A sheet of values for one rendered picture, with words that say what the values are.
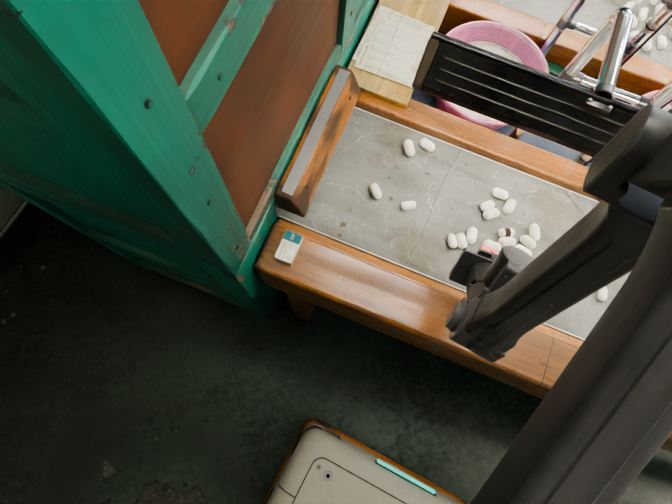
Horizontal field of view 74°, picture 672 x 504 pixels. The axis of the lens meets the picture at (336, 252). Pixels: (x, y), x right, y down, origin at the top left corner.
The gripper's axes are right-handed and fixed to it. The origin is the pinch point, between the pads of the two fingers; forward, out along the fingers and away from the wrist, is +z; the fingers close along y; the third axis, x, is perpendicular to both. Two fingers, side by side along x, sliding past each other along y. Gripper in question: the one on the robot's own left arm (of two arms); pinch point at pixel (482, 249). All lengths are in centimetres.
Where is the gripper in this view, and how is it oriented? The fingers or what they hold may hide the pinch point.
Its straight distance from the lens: 87.8
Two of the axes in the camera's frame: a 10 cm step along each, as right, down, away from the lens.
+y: -9.3, -3.8, 0.4
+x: -2.9, 7.7, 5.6
